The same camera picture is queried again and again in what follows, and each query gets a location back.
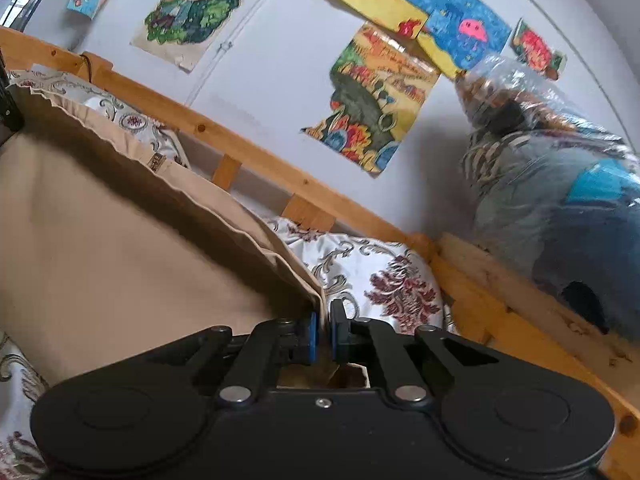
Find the colourful landscape poster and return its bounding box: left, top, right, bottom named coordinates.
left=301, top=22, right=442, bottom=176

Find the blond cartoon character poster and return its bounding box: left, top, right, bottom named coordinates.
left=130, top=0, right=259, bottom=74

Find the small red drawing poster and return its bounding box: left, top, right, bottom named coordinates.
left=510, top=18, right=569, bottom=82

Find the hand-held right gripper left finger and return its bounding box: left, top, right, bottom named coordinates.
left=145, top=311, right=319, bottom=407

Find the window with metal bars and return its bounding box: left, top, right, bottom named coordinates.
left=0, top=0, right=52, bottom=29

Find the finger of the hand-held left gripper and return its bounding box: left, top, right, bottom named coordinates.
left=0, top=82, right=25, bottom=132

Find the wooden bed frame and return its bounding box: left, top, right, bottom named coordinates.
left=0, top=27, right=640, bottom=480

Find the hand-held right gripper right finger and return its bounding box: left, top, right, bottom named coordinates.
left=329, top=299, right=503, bottom=407

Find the white wall pipe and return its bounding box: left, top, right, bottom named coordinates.
left=184, top=0, right=287, bottom=107

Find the clear plastic bag of clothes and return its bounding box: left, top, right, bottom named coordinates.
left=454, top=54, right=640, bottom=342

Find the floral satin bedspread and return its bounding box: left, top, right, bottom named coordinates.
left=0, top=67, right=453, bottom=480

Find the beige hooded jacket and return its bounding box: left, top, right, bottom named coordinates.
left=0, top=82, right=368, bottom=391

